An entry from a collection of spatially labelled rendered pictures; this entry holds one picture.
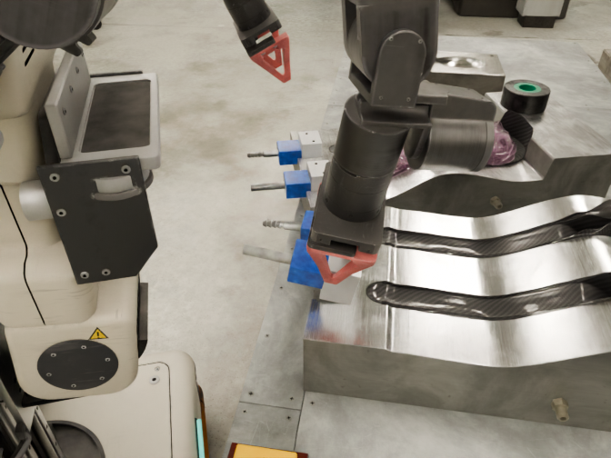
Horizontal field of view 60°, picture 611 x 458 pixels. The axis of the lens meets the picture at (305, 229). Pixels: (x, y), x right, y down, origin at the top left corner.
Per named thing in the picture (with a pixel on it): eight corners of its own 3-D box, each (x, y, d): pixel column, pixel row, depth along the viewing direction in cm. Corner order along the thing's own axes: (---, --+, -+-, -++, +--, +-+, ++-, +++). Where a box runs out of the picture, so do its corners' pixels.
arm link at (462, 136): (355, 10, 44) (383, 28, 37) (482, 22, 46) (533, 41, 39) (336, 144, 50) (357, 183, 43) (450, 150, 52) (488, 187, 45)
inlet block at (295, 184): (252, 210, 85) (250, 181, 81) (250, 193, 89) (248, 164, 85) (333, 204, 86) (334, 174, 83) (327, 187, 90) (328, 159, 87)
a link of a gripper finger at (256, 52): (298, 60, 90) (273, 10, 84) (308, 75, 84) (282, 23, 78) (264, 80, 90) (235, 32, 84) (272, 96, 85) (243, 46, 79)
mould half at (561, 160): (310, 235, 84) (310, 176, 77) (290, 155, 104) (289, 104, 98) (600, 210, 89) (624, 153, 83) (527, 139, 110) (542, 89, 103)
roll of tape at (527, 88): (552, 114, 94) (557, 95, 92) (507, 114, 94) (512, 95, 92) (536, 96, 100) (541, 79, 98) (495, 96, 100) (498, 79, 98)
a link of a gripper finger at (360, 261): (365, 254, 60) (386, 196, 53) (359, 306, 55) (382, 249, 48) (306, 242, 60) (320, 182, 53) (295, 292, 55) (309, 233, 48)
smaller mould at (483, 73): (413, 99, 127) (416, 70, 122) (413, 76, 138) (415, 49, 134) (498, 104, 124) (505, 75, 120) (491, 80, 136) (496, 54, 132)
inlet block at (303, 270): (236, 280, 59) (239, 250, 55) (247, 247, 63) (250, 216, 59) (350, 305, 59) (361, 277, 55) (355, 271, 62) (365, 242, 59)
